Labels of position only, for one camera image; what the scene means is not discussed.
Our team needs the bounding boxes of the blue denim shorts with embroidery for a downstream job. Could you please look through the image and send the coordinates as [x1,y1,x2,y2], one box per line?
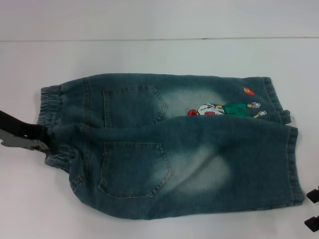
[39,72,306,239]

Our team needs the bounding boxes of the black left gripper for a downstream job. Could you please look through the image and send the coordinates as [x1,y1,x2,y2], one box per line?
[0,109,54,153]

